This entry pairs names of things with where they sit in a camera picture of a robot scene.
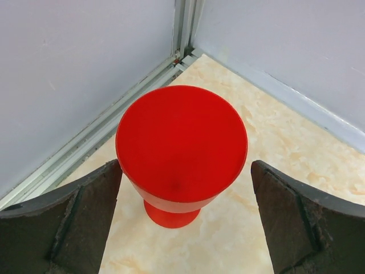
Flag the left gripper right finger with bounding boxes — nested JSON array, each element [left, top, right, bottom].
[[251, 160, 364, 273]]

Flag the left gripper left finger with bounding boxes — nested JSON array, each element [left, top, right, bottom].
[[1, 160, 123, 273]]

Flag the red wine glass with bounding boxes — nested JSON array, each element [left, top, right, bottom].
[[115, 85, 248, 228]]

